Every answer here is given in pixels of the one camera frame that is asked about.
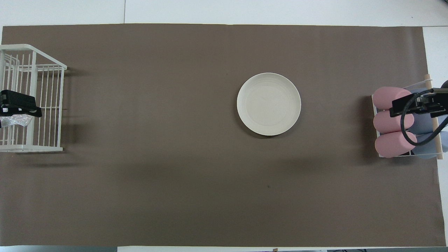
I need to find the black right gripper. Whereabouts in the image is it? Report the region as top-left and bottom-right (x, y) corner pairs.
(389, 88), (448, 118)

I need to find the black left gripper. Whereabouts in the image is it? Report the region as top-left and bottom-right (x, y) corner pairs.
(0, 90), (43, 118)

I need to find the cream round plate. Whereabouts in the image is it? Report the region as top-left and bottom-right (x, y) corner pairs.
(237, 72), (301, 136)

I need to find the pink cup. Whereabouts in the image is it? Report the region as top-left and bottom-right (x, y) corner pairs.
(373, 110), (415, 134)
(374, 131), (418, 158)
(372, 86), (412, 111)

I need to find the white cup holder rack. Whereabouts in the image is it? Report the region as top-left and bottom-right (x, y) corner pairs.
(371, 73), (445, 161)

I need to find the blue cup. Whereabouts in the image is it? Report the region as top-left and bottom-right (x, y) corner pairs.
(411, 133), (444, 160)

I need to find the brown table mat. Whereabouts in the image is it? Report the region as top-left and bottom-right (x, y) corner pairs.
(0, 23), (447, 247)

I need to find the white wire dish rack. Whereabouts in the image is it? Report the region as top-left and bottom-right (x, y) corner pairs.
(0, 44), (68, 153)

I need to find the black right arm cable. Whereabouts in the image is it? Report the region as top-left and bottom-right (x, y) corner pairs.
(400, 88), (448, 147)

